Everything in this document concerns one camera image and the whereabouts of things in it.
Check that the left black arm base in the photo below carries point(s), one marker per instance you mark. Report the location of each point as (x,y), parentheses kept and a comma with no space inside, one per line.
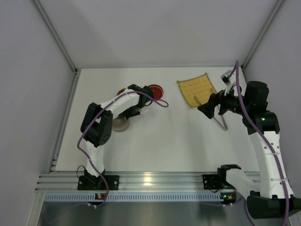
(92,183)

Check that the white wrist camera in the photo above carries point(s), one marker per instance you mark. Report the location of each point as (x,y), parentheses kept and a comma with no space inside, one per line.
(227,77)
(144,110)

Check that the bamboo mat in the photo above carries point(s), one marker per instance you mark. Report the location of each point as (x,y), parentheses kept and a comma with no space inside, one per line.
(196,91)

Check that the red-based steel container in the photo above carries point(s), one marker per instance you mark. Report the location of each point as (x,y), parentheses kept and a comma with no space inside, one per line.
(121,91)

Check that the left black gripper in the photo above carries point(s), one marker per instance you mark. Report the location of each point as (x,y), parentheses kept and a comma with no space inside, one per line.
(131,111)

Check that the red round lid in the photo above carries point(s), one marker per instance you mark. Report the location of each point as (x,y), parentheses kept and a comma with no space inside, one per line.
(157,91)

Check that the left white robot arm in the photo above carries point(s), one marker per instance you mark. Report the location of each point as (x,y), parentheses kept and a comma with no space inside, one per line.
(97,126)

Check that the slotted grey cable duct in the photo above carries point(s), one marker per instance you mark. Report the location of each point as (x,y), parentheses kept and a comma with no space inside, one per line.
(135,197)

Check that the aluminium front rail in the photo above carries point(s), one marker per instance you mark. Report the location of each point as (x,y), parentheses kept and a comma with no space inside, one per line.
(60,181)

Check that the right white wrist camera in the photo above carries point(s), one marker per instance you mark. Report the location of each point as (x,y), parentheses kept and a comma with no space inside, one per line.
(227,77)

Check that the beige-based steel container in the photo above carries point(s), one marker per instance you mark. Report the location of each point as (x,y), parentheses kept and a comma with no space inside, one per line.
(120,127)

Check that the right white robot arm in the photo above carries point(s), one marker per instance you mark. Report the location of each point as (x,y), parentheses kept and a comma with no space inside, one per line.
(273,198)

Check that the beige round lid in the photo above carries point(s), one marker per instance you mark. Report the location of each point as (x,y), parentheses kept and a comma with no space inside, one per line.
(119,120)

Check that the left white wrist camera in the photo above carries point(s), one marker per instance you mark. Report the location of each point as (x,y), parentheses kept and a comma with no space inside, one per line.
(144,110)

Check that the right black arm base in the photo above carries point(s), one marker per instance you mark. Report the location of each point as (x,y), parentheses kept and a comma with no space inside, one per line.
(215,182)

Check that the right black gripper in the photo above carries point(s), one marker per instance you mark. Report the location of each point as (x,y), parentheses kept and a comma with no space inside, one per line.
(217,101)

